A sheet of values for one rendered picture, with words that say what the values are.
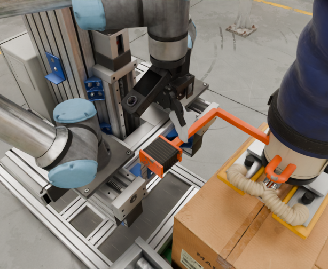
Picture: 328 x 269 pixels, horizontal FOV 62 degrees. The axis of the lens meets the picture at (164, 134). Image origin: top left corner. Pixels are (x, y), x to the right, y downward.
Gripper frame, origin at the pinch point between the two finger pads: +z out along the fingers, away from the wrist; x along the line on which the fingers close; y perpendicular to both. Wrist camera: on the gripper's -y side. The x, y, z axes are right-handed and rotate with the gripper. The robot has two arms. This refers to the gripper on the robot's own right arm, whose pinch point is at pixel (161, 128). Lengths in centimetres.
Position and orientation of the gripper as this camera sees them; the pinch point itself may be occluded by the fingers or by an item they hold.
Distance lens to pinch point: 67.4
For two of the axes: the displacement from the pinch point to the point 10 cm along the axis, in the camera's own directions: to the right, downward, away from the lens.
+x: -7.2, -5.1, 4.7
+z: 0.0, 6.8, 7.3
